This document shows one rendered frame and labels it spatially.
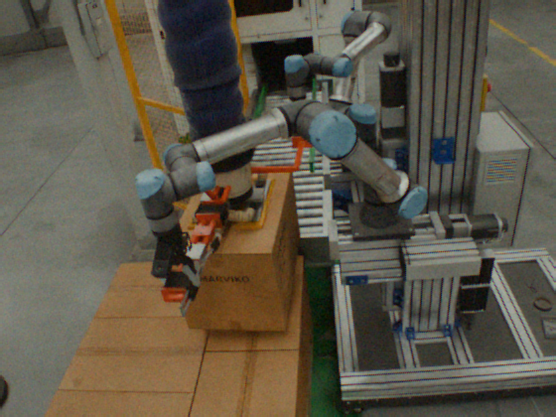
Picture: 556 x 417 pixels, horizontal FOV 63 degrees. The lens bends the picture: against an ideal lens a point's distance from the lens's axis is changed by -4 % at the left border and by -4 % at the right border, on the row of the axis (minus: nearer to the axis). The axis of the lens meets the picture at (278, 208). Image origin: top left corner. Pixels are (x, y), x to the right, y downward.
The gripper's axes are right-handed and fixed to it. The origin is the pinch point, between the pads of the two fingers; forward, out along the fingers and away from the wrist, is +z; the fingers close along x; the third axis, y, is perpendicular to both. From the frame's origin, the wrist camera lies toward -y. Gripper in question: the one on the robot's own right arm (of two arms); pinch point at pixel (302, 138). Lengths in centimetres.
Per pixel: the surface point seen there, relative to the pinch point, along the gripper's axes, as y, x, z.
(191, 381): 75, -44, 67
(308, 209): -41, -7, 65
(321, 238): -9, 3, 61
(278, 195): 23.5, -9.0, 13.5
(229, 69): 35, -16, -42
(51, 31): -821, -665, 79
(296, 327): 46, -5, 67
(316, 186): -67, -4, 65
